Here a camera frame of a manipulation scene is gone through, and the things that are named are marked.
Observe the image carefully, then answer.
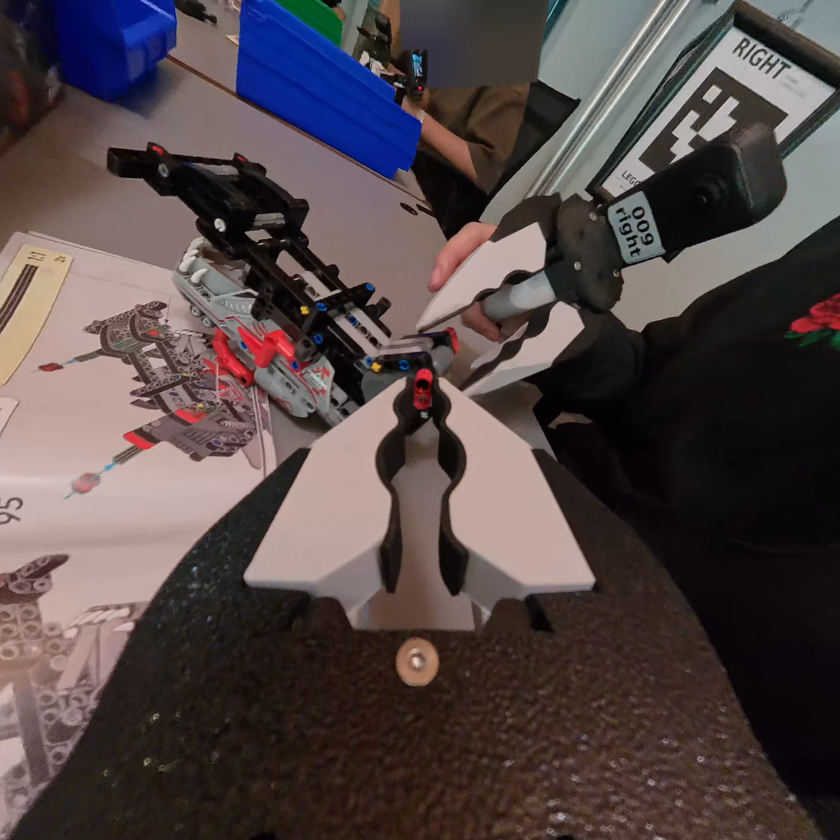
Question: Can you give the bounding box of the person's black clothing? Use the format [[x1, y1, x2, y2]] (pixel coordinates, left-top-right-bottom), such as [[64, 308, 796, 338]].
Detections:
[[545, 217, 840, 798]]

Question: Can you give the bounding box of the small blue storage bin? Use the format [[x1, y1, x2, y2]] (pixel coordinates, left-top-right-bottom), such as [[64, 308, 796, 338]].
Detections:
[[56, 0, 178, 103]]

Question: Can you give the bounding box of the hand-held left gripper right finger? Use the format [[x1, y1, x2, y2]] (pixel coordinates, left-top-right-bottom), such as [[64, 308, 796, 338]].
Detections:
[[433, 379, 597, 631]]

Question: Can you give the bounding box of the person's right hand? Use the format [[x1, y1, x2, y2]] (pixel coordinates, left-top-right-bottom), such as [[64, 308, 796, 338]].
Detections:
[[427, 222, 521, 342]]

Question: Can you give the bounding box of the silver metal pole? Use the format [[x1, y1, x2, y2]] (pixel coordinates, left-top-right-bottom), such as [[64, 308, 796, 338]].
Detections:
[[525, 0, 691, 198]]

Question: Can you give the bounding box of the large blue storage bin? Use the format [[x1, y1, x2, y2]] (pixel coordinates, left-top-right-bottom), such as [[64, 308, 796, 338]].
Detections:
[[236, 0, 422, 182]]

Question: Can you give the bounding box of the open instruction booklet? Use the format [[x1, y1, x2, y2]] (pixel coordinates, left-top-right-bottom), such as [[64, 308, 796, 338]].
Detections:
[[0, 231, 277, 809]]

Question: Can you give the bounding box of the black toy set box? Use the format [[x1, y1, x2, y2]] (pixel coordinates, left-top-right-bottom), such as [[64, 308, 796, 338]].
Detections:
[[0, 0, 67, 155]]

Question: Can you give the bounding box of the person's right forearm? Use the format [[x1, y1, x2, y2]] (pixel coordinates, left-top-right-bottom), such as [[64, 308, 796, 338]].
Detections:
[[533, 308, 664, 434]]

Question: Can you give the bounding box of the black framed marker sign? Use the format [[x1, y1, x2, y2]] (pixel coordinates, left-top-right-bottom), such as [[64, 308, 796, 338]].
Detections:
[[586, 0, 840, 206]]

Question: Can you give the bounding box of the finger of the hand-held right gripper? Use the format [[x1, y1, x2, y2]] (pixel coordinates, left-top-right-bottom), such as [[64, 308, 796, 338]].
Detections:
[[462, 301, 588, 398], [415, 222, 552, 332]]

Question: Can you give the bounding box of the black grey toy truck chassis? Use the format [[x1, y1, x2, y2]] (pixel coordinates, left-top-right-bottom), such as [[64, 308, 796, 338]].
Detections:
[[107, 141, 460, 424]]

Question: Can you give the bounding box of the green storage bin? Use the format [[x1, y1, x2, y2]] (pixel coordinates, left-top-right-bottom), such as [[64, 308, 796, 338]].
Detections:
[[276, 0, 345, 47]]

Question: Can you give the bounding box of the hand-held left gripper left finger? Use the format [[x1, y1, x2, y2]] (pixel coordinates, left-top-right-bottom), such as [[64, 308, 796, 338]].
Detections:
[[243, 379, 408, 631]]

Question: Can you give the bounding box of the grey desk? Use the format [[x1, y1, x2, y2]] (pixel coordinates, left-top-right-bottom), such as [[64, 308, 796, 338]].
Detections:
[[0, 56, 565, 631]]

